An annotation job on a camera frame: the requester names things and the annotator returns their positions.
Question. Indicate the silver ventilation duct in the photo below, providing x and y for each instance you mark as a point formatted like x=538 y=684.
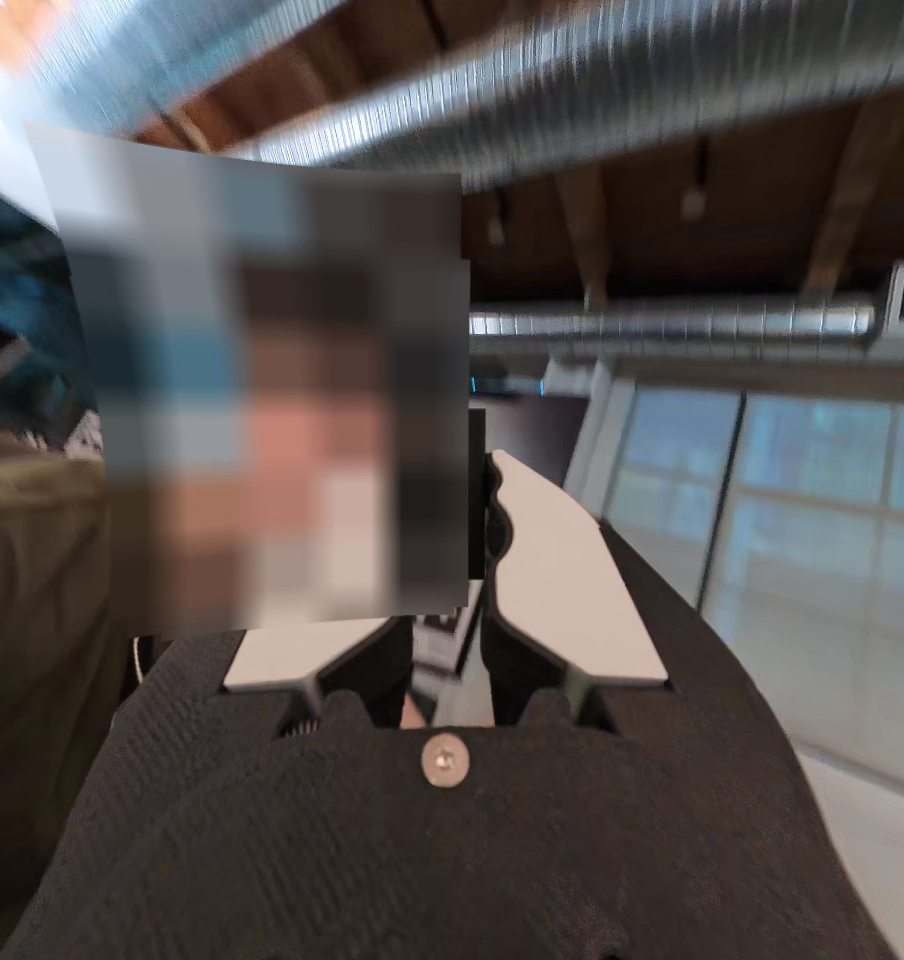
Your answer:
x=572 y=82
x=669 y=326

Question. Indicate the large window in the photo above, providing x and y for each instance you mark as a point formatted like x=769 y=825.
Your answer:
x=781 y=480

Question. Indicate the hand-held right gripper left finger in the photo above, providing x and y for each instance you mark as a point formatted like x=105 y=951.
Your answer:
x=287 y=656

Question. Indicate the person's olive jacket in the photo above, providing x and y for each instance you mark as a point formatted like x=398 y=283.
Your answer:
x=39 y=637

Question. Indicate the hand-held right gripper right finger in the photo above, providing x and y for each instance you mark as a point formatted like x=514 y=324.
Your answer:
x=564 y=570

